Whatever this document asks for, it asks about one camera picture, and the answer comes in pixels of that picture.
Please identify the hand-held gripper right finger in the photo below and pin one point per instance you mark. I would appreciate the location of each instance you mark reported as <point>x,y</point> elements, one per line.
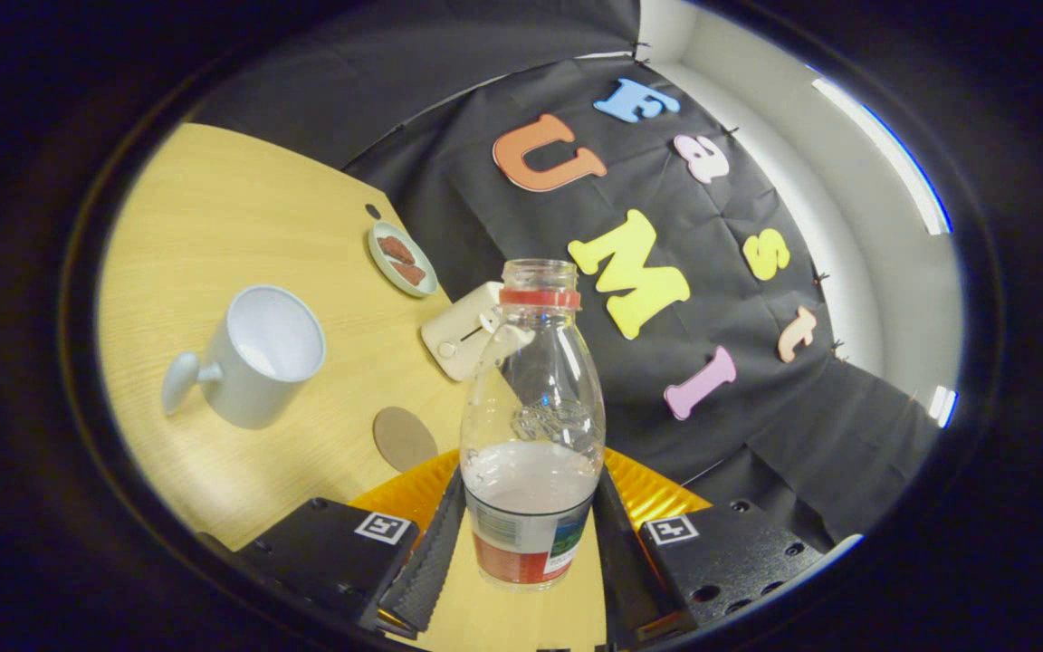
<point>621,561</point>

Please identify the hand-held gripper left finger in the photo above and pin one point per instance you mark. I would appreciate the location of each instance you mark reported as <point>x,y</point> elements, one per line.
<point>431,566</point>

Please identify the clear plastic juice bottle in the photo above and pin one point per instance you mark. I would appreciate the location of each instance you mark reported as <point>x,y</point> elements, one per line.
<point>531,507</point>

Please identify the round brown coaster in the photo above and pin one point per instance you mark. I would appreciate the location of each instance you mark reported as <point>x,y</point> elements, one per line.
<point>404,439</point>

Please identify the white cup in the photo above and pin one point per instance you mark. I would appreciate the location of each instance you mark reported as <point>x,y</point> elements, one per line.
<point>250,389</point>

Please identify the cream toaster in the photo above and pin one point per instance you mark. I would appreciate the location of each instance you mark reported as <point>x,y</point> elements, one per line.
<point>458,335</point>

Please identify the pale green plate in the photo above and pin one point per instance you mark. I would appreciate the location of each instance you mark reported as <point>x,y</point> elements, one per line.
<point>417,288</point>

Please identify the brown meat piece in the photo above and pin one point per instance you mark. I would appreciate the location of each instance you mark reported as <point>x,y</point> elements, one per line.
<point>408,273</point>
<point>397,249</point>

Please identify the small ceiling light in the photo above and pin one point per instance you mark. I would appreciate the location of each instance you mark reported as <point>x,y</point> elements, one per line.
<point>942,406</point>

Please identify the wooden table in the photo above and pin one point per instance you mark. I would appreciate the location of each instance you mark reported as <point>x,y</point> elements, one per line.
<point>214,226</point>

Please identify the long ceiling light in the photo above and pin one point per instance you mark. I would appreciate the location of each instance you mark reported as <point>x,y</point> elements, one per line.
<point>902,163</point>

